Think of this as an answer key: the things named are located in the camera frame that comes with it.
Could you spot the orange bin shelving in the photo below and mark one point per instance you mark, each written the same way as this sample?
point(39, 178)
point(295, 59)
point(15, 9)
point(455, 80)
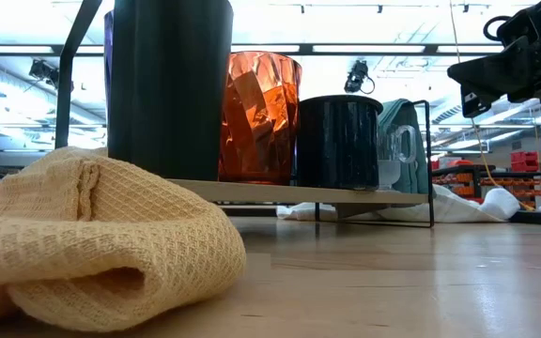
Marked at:
point(514, 188)

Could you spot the black ceiling camera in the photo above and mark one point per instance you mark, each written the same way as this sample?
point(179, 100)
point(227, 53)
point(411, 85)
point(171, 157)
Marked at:
point(42, 70)
point(356, 75)

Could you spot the white crumpled cloth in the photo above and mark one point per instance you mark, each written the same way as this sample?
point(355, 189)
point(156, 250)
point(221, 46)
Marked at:
point(463, 209)

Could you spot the clear glass mug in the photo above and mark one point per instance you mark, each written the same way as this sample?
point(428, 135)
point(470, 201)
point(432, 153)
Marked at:
point(397, 145)

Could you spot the wooden shelf with black frame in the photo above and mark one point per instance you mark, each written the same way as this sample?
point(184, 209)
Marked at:
point(298, 192)

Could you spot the orange faceted plastic tumbler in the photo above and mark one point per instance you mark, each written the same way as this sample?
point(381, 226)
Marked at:
point(258, 122)

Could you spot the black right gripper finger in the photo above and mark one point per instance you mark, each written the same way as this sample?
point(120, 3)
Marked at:
point(496, 72)
point(472, 103)

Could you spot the matte black tall cup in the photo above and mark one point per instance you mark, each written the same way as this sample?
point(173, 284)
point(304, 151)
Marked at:
point(172, 94)

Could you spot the red storage bin stack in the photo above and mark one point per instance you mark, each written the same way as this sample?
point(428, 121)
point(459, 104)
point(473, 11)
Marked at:
point(524, 162)

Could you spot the purple faceted plastic tumbler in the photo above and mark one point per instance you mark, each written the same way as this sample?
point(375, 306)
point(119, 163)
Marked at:
point(108, 70)

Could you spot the teal cloth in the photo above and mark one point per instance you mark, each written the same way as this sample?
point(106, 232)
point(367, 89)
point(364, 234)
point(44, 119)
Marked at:
point(399, 110)

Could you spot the yellow waffle cloth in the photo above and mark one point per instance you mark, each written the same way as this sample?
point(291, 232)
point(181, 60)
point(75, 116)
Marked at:
point(87, 235)

